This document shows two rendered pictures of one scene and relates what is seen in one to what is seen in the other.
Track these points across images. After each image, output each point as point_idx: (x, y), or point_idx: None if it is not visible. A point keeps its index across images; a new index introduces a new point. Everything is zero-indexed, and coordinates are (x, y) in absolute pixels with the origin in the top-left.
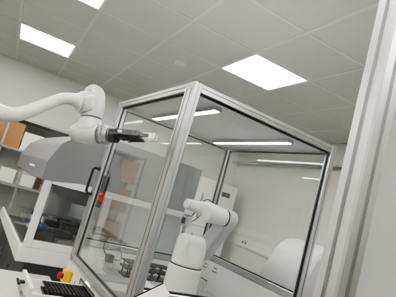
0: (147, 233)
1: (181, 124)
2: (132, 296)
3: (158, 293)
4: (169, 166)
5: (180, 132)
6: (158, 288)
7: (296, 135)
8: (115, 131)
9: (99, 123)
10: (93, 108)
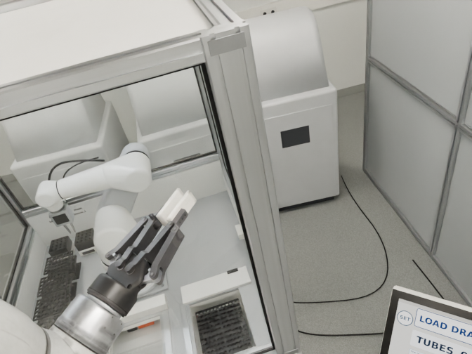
0: (277, 289)
1: (253, 135)
2: (298, 333)
3: (433, 298)
4: (273, 207)
5: (268, 149)
6: (422, 296)
7: None
8: (135, 287)
9: (56, 334)
10: (30, 343)
